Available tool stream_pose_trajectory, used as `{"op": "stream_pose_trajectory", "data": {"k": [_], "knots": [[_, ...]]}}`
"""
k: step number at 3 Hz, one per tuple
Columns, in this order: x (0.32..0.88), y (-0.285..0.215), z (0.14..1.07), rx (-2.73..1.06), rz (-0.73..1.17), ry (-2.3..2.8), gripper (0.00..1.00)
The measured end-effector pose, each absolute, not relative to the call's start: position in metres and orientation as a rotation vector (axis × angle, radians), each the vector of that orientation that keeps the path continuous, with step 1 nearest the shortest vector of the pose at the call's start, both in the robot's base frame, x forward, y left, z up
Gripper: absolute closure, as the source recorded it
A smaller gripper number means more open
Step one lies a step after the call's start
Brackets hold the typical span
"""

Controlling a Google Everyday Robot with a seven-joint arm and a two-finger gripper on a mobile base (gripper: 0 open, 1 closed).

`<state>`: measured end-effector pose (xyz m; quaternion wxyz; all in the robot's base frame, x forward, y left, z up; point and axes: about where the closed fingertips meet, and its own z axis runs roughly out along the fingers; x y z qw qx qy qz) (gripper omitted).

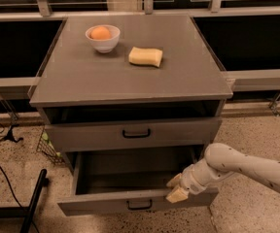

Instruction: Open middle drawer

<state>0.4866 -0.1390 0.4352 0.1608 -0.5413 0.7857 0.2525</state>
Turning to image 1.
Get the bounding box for grey drawer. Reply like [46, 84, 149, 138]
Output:
[58, 147, 218, 216]
[46, 117, 222, 152]

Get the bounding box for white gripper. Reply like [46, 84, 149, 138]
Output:
[166, 160, 215, 203]

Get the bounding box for orange fruit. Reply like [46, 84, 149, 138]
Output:
[90, 26, 111, 40]

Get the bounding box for metal window railing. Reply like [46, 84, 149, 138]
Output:
[0, 0, 280, 21]

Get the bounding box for grey drawer cabinet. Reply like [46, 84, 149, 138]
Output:
[28, 14, 234, 167]

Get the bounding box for grey top drawer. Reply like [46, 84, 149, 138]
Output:
[46, 117, 222, 152]

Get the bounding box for white ceramic bowl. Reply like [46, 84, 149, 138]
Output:
[86, 24, 121, 53]

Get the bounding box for black metal stand leg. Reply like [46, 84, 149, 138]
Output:
[0, 169, 49, 233]

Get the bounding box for yellow sponge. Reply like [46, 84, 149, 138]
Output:
[128, 47, 163, 67]

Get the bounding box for wire mesh basket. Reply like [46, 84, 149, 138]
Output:
[36, 130, 64, 165]

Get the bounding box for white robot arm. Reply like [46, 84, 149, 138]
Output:
[166, 143, 280, 203]

